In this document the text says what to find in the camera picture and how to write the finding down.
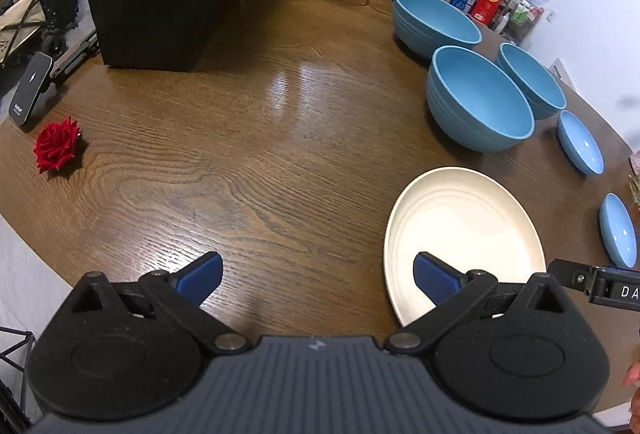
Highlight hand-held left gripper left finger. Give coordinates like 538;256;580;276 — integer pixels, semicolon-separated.
70;251;252;357

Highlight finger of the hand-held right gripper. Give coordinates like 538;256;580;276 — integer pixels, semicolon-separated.
546;258;598;299

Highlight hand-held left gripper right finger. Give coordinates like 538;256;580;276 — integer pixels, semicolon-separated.
384;251;572;357

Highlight small blue plate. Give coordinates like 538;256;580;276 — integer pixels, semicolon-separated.
557;110;605;175
599;193;637;269

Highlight cream plate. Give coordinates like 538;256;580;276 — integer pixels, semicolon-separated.
383;167;547;327

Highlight large blue bowl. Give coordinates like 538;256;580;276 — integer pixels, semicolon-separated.
426;46;536;152
392;0;483;60

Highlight medium blue bowl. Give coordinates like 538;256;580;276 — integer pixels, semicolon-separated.
496;43;567;120

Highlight person's right hand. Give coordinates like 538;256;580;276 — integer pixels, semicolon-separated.
622;360;640;420

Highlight red rose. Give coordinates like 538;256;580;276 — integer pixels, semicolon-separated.
34;117;83;173

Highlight black power bank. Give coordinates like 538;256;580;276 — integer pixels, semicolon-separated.
7;53;54;130

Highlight metal storage rack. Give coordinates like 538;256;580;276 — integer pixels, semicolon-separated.
500;0;545;42

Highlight red carton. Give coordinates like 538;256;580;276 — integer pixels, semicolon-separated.
472;0;506;25

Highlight beige folding wagon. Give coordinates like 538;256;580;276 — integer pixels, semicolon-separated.
0;0;48;68

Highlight black wire rack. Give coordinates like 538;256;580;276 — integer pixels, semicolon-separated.
0;326;37;434

